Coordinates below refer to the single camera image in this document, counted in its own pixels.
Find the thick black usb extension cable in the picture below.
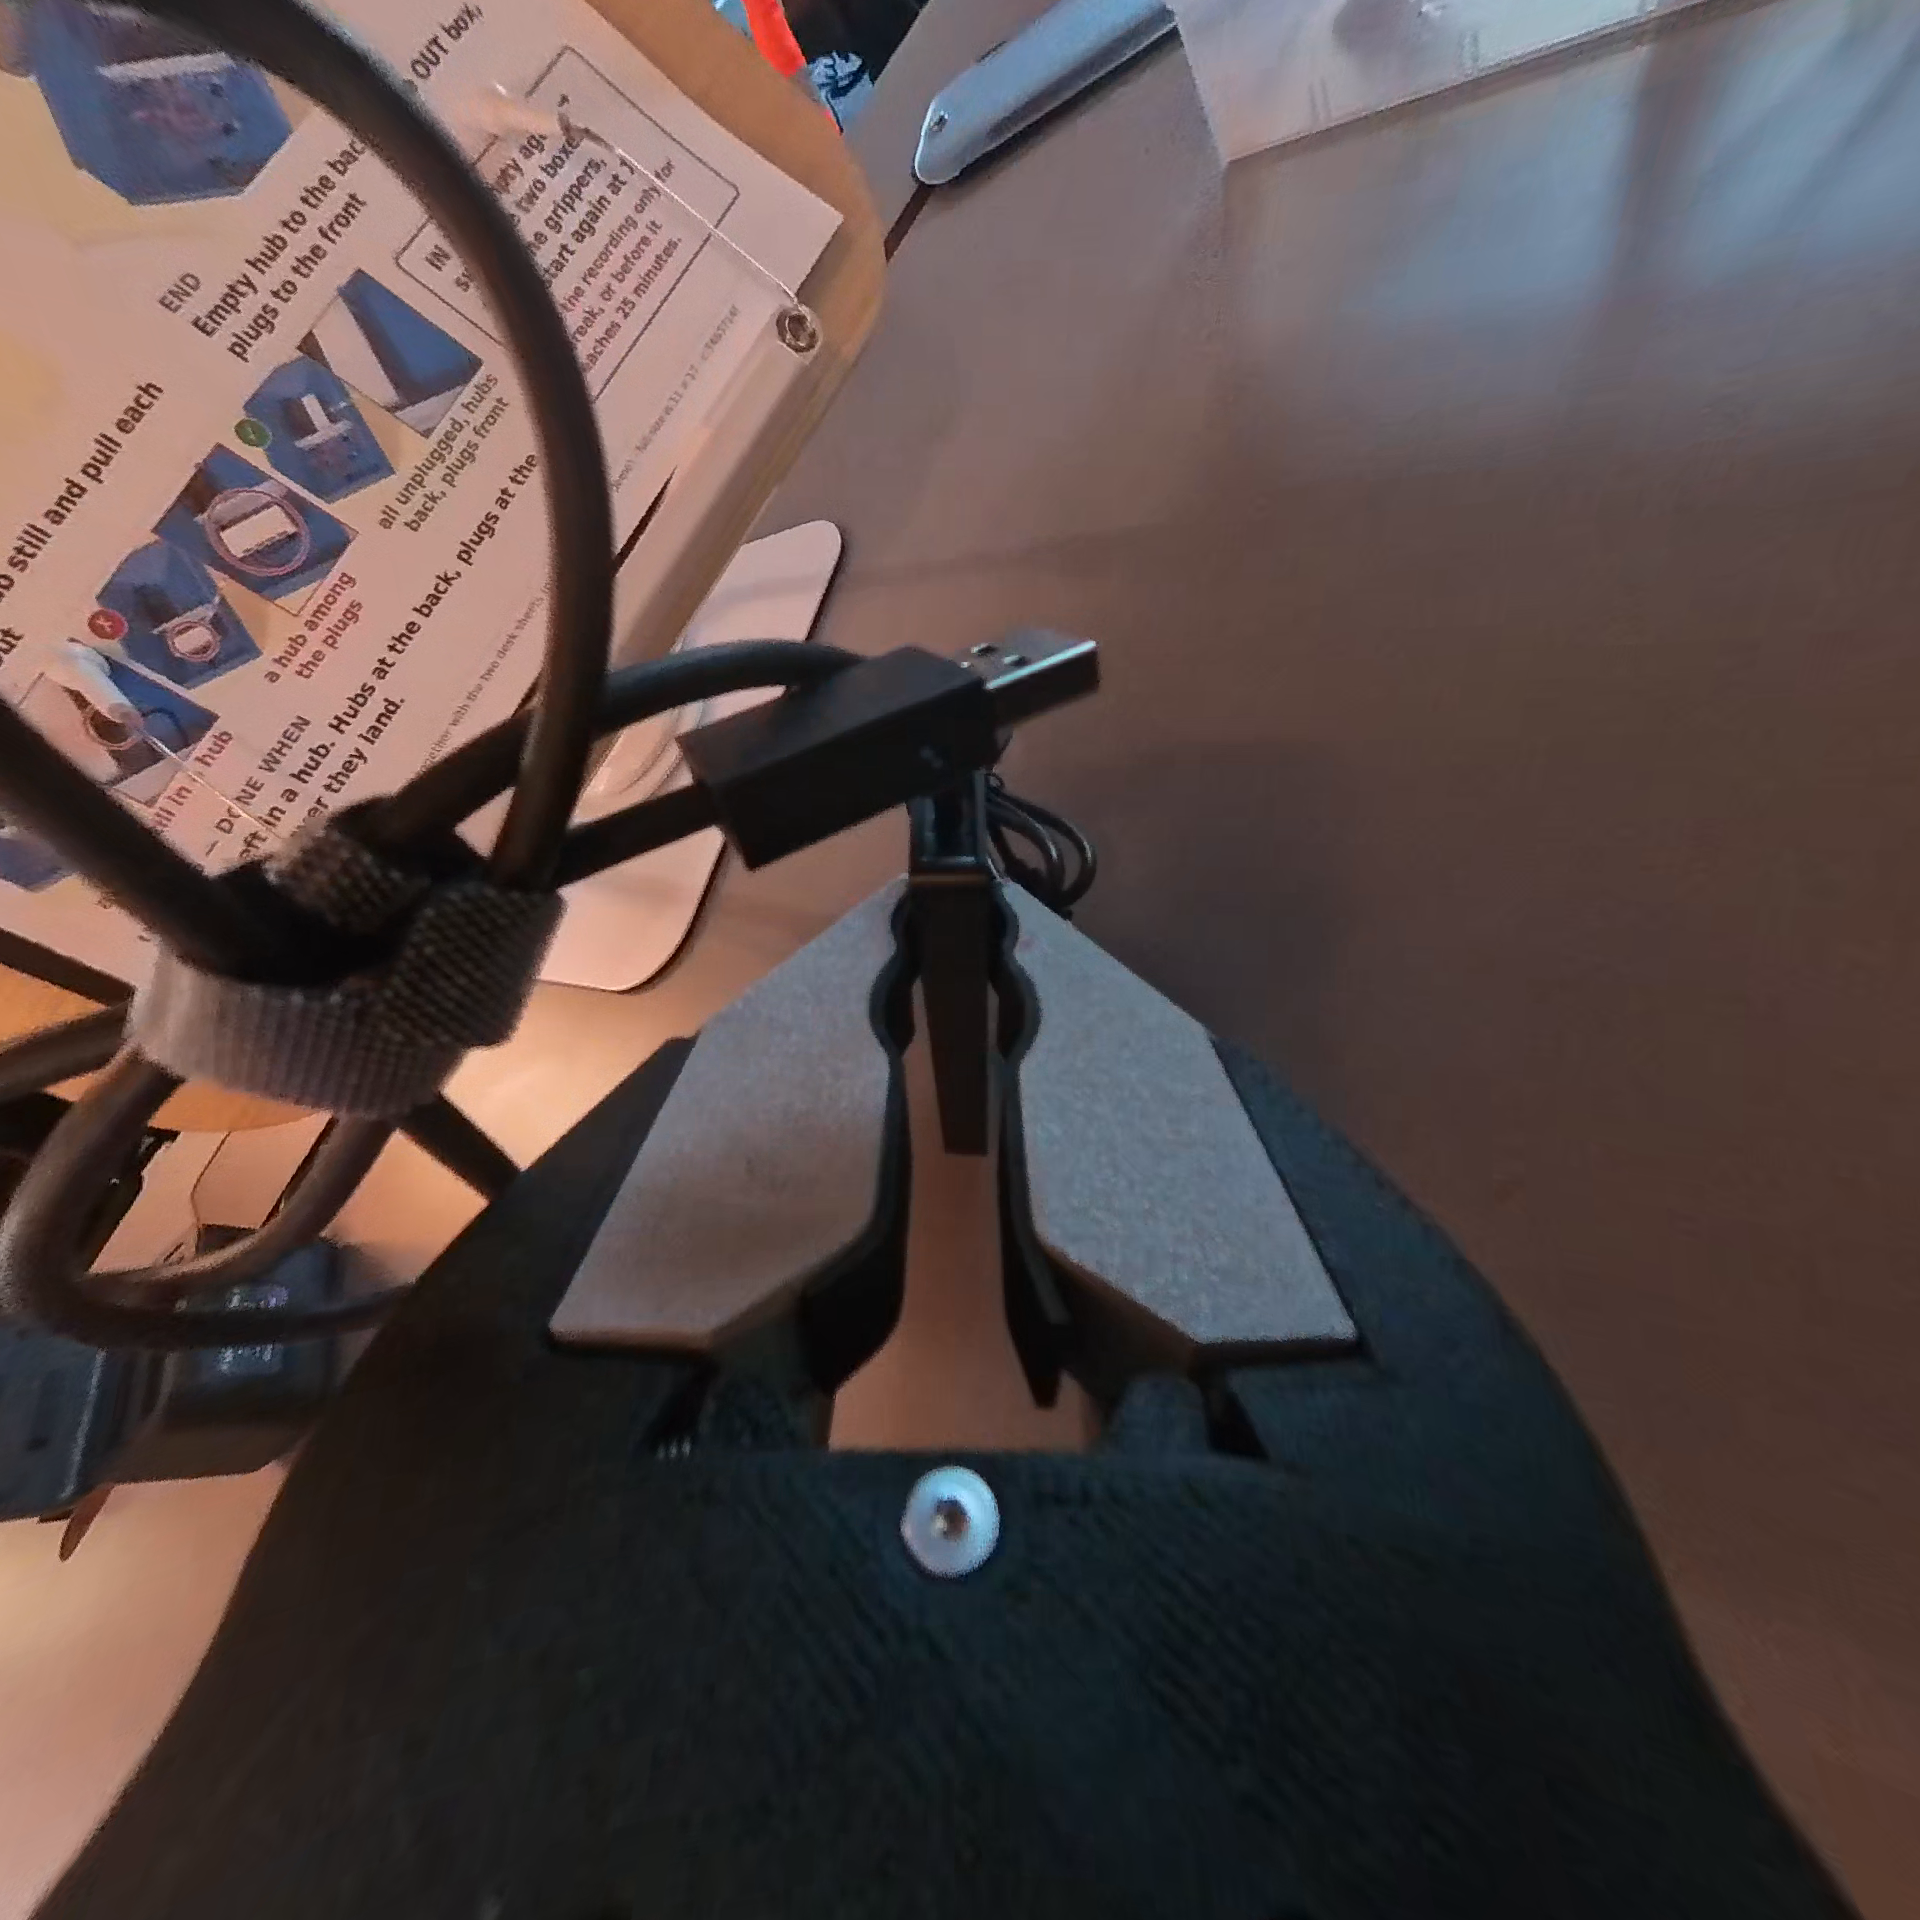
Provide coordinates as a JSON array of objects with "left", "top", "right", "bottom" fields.
[{"left": 0, "top": 0, "right": 1104, "bottom": 1360}]

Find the dark grey usb hub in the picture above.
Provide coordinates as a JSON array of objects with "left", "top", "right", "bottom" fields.
[{"left": 911, "top": 872, "right": 1002, "bottom": 1158}]

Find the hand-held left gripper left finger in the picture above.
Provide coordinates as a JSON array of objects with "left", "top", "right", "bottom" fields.
[{"left": 545, "top": 878, "right": 916, "bottom": 1390}]

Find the black power adapter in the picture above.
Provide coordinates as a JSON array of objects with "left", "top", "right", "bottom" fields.
[{"left": 0, "top": 1241, "right": 350, "bottom": 1527}]

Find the clear plastic bin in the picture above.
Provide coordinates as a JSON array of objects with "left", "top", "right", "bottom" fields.
[{"left": 1169, "top": 0, "right": 1730, "bottom": 163}]

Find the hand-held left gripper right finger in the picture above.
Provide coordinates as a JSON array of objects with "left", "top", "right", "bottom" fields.
[{"left": 992, "top": 896, "right": 1360, "bottom": 1408}]

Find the laminated instruction sheet on stand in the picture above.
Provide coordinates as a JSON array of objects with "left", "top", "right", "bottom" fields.
[{"left": 0, "top": 0, "right": 888, "bottom": 1145}]

